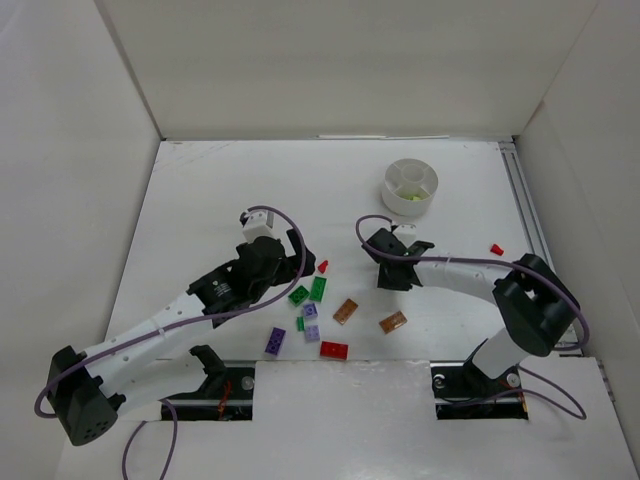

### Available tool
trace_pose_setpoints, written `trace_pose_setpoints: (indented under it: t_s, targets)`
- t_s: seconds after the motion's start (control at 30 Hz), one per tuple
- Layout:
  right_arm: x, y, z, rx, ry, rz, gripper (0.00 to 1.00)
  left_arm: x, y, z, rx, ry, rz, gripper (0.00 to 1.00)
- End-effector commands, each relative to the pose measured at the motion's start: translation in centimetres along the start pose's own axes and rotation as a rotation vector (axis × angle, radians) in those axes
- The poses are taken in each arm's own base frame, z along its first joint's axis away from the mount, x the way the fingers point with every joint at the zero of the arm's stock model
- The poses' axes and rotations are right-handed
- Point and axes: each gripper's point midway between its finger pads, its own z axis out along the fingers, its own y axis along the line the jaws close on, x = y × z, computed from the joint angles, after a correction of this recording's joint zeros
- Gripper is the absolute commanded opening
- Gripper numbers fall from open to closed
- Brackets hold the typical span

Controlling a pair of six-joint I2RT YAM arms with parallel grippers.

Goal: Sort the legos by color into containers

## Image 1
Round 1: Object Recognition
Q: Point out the dark green square lego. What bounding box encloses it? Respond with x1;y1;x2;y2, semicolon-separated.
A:
288;285;310;306

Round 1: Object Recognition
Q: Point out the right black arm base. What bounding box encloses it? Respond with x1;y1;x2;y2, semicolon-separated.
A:
430;359;529;420

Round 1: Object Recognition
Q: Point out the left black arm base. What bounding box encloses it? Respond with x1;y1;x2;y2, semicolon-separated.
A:
168;345;256;422

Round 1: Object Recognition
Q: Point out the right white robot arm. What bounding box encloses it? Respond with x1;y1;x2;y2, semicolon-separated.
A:
362;227;579;400

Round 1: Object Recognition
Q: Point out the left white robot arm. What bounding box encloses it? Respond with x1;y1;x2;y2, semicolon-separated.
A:
44;229;316;446

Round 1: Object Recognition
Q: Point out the brown orange lego plate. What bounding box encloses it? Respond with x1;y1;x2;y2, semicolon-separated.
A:
379;311;408;335

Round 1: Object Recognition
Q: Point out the small red lego piece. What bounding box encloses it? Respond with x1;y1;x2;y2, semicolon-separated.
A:
318;260;329;274

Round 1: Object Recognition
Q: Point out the light purple lego brick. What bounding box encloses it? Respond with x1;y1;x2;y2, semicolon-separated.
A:
302;302;318;320

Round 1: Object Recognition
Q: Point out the dark purple lego brick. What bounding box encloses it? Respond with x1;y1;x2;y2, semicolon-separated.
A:
265;327;286;357

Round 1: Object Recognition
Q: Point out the pale lavender lego brick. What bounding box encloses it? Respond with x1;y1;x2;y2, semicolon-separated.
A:
304;324;321;342

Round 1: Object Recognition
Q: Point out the white round divided container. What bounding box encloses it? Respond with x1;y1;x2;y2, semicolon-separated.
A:
381;158;439;217

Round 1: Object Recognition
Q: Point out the red rectangular lego brick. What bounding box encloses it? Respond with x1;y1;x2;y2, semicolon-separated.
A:
320;341;349;361

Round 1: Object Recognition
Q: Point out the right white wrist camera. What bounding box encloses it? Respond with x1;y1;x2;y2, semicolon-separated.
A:
392;224;417;245

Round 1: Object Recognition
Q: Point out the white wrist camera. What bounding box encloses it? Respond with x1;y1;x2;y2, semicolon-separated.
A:
392;224;417;245
240;210;274;243

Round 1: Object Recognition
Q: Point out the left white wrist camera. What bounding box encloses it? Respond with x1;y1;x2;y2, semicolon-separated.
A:
240;210;274;243

